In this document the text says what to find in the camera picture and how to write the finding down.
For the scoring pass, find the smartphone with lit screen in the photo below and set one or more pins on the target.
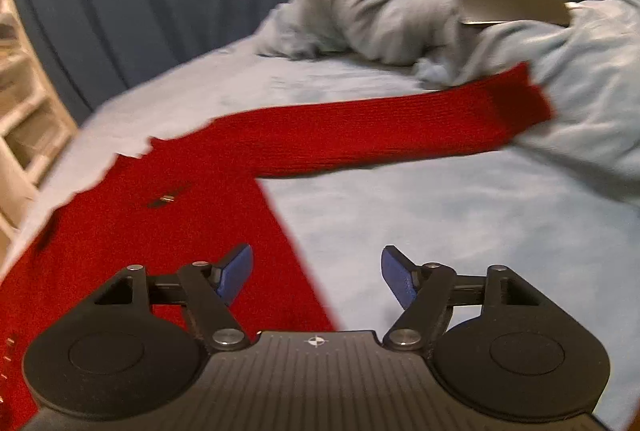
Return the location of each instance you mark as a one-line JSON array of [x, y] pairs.
[[483, 13]]

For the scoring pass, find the white shelf unit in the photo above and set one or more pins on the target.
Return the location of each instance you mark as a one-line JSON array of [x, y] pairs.
[[35, 126]]

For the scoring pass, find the light blue fleece blanket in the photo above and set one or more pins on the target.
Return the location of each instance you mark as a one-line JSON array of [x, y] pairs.
[[585, 53]]

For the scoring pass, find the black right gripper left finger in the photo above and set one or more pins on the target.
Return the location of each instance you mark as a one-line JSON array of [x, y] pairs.
[[138, 341]]

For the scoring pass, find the red knitted sweater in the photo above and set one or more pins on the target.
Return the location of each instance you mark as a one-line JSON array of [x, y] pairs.
[[198, 196]]

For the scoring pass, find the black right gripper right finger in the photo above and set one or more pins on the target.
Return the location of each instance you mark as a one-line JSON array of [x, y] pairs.
[[495, 342]]

